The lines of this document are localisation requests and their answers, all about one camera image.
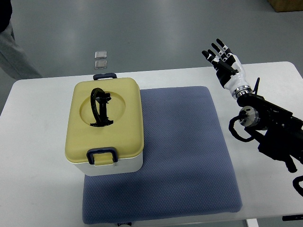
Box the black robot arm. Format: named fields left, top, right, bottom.
left=229, top=78, right=303, bottom=173

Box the person in grey clothing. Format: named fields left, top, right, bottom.
left=0, top=0, right=42, bottom=80

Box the yellow storage box lid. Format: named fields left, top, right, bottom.
left=65, top=78, right=144, bottom=166

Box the upper silver floor plate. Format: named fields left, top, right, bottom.
left=94, top=51, right=107, bottom=59

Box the white storage box base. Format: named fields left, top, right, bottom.
left=74, top=152, right=143, bottom=176

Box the navy latch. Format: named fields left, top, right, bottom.
left=86, top=147, right=118, bottom=166
left=93, top=73, right=117, bottom=80

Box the black lid handle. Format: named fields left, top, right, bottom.
left=90, top=88, right=114, bottom=127

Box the silver floor plate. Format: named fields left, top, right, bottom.
left=95, top=60, right=107, bottom=70
left=94, top=51, right=107, bottom=59

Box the navy rear latch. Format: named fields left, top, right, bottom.
left=93, top=73, right=117, bottom=80

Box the brown cardboard box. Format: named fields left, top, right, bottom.
left=268, top=0, right=303, bottom=12

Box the black table control panel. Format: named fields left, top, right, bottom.
left=282, top=214, right=303, bottom=221

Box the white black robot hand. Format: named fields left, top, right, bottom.
left=202, top=38, right=252, bottom=99

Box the blue grey padded mat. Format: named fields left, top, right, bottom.
left=82, top=86, right=242, bottom=224

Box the lower silver floor plate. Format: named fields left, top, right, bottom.
left=95, top=60, right=107, bottom=70

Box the navy front latch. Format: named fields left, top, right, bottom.
left=86, top=147, right=118, bottom=166

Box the black looped cable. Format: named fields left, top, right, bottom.
left=228, top=115, right=261, bottom=142

